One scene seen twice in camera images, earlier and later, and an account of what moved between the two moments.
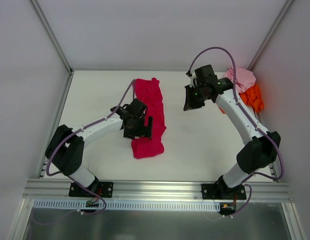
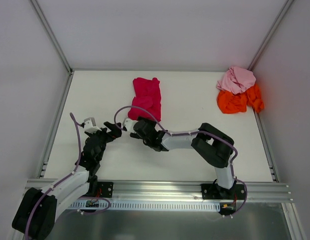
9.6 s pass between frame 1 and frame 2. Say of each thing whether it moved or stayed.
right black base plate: stayed
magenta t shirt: moved
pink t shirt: stayed
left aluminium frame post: stayed
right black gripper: moved
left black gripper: moved
